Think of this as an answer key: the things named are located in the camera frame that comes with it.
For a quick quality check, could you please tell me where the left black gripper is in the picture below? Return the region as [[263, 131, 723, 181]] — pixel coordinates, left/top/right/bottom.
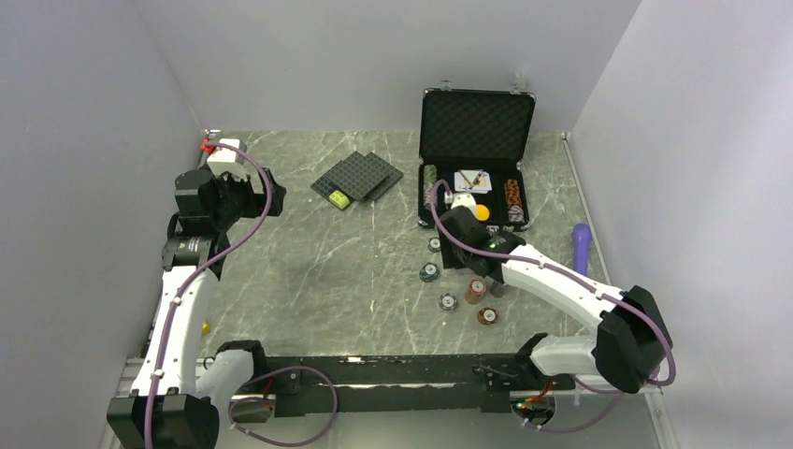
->
[[211, 167, 285, 230]]

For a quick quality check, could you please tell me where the grey chip stack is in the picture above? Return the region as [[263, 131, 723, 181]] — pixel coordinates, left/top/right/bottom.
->
[[423, 183, 435, 211]]

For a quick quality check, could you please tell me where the purple-grey chip stack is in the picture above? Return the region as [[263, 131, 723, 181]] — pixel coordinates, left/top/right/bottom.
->
[[507, 205, 526, 223]]

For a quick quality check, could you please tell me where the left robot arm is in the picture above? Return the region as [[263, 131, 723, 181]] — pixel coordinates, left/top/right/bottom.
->
[[107, 167, 286, 448]]

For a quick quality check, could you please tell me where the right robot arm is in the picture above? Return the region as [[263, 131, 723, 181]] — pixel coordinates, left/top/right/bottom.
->
[[435, 207, 672, 394]]

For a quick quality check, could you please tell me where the yellow dealer button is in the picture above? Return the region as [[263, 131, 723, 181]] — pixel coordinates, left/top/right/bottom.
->
[[475, 204, 491, 222]]

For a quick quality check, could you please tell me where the small chip stack near case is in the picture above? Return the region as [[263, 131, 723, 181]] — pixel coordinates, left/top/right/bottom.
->
[[427, 237, 441, 253]]

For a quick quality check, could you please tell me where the playing cards deck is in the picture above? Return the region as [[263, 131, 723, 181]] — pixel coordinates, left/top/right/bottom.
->
[[454, 169, 493, 194]]

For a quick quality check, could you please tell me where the yellow-green dice block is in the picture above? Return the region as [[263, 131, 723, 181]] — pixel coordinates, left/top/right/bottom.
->
[[327, 190, 351, 210]]

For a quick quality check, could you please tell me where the red chip stack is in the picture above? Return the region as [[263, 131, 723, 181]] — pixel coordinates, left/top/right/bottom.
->
[[464, 278, 487, 305]]

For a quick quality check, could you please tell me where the purple chip stack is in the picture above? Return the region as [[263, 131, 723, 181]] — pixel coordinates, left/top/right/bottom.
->
[[489, 281, 506, 298]]

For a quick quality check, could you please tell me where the dark foam pad top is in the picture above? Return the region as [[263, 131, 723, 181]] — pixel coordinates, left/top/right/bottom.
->
[[310, 152, 384, 201]]

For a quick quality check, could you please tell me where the black poker case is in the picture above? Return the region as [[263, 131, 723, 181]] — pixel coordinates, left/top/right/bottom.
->
[[418, 88, 537, 231]]

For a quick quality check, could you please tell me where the purple cylinder object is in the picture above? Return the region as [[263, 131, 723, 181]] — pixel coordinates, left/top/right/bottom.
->
[[570, 223, 593, 276]]

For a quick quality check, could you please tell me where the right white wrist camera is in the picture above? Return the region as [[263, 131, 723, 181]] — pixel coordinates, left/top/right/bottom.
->
[[443, 192, 478, 214]]

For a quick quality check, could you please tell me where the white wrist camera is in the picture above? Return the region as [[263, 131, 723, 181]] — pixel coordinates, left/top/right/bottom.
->
[[204, 143, 247, 181], [443, 192, 478, 214]]

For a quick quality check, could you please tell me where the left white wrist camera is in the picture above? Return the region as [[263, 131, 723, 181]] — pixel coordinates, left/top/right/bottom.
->
[[204, 143, 247, 181]]

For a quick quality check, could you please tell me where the black base frame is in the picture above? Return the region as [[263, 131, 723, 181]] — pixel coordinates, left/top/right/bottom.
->
[[238, 354, 575, 417]]

